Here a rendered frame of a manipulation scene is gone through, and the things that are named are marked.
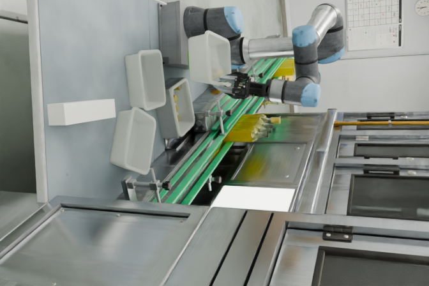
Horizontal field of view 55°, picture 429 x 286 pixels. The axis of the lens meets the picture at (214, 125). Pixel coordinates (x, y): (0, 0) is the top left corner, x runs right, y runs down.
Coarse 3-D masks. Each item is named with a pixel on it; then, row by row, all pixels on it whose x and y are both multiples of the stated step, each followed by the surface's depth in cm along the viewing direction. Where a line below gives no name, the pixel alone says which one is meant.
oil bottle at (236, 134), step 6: (234, 132) 199; (240, 132) 198; (246, 132) 197; (252, 132) 196; (228, 138) 201; (234, 138) 200; (240, 138) 199; (246, 138) 198; (252, 138) 197; (258, 138) 199
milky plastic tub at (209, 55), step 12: (204, 36) 133; (216, 36) 141; (192, 48) 136; (204, 48) 134; (216, 48) 154; (228, 48) 153; (192, 60) 136; (204, 60) 134; (216, 60) 154; (228, 60) 153; (192, 72) 136; (204, 72) 134; (216, 72) 154; (228, 72) 153; (216, 84) 140; (228, 84) 150
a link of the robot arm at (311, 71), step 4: (296, 64) 135; (300, 64) 133; (308, 64) 133; (312, 64) 133; (316, 64) 134; (296, 68) 136; (300, 68) 134; (304, 68) 133; (308, 68) 133; (312, 68) 133; (316, 68) 134; (296, 72) 136; (300, 72) 135; (304, 72) 134; (308, 72) 134; (312, 72) 134; (316, 72) 135; (296, 76) 137; (300, 76) 135; (304, 76) 134; (308, 76) 134; (312, 76) 134; (316, 76) 135; (320, 76) 139; (312, 80) 133; (316, 80) 135
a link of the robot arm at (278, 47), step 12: (324, 36) 163; (336, 36) 163; (240, 48) 177; (252, 48) 177; (264, 48) 175; (276, 48) 173; (288, 48) 172; (324, 48) 165; (336, 48) 165; (240, 60) 180; (324, 60) 168; (336, 60) 168
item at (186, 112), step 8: (184, 80) 182; (184, 88) 186; (184, 96) 187; (176, 104) 190; (184, 104) 189; (176, 112) 174; (184, 112) 190; (192, 112) 189; (176, 120) 174; (184, 120) 192; (192, 120) 191; (184, 128) 184
